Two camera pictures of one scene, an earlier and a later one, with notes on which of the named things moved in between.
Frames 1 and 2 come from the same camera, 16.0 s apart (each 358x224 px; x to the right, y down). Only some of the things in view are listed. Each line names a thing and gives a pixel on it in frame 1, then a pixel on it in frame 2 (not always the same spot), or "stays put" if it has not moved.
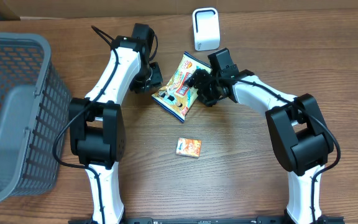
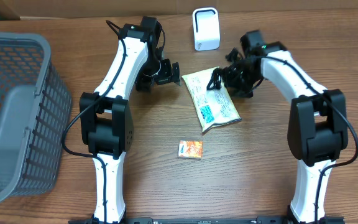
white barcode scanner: x=206 y=22 stays put
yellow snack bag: x=176 y=98 to x=212 y=106
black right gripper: x=195 y=79 to x=245 y=90
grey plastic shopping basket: x=24 y=109 stays put
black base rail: x=272 y=220 stays put
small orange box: x=188 y=147 stays put
